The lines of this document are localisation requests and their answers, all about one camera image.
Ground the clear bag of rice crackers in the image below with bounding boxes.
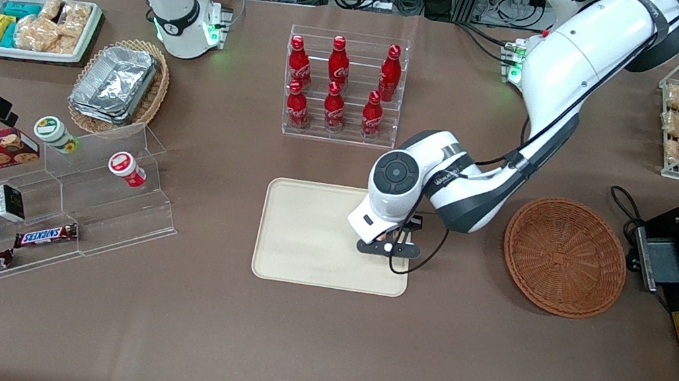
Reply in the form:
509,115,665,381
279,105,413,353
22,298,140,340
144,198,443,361
58,0,94,39
12,13,64,55
55,30,84,58
40,0,65,23

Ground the clear acrylic bottle rack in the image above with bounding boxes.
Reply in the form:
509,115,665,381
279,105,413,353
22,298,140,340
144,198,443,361
274,22,413,153

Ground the white rectangular snack tray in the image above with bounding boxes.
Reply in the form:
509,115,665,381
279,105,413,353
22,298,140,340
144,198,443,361
0,0,105,71

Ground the light wicker basket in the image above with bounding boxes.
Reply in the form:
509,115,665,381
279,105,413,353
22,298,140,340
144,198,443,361
63,30,176,145

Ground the beige plastic serving tray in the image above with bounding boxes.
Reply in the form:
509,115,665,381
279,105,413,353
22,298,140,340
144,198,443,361
250,172,421,302

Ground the aluminium foil container stack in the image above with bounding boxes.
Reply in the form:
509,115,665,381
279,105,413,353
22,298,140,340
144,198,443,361
66,40,162,131

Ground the red-lidded small cup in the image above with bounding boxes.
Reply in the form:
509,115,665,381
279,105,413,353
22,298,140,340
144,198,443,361
105,149,150,190

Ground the clear acrylic stepped display stand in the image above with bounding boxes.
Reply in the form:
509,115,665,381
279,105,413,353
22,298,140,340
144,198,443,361
0,101,194,321

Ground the grey metal plate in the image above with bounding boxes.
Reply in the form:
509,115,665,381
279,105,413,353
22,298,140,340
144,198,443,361
626,226,679,297

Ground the green-lidded sunflower cup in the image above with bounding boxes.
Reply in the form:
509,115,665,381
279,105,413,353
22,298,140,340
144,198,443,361
31,113,83,156

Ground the brown round wicker basket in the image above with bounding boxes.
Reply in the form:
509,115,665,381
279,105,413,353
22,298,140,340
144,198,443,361
493,189,638,326

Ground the teal snack packet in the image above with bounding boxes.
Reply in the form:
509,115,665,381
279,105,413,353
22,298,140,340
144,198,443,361
0,20,21,50
1,0,44,22

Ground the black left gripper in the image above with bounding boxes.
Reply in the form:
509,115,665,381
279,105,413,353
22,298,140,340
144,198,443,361
356,207,429,263

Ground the red cola bottle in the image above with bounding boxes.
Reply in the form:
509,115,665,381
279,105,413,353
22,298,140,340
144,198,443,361
359,89,388,139
283,34,319,92
283,79,316,130
325,35,355,90
375,42,406,104
320,80,350,133

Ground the black box with white side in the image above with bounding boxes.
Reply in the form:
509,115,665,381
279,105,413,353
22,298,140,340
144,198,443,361
0,183,31,224

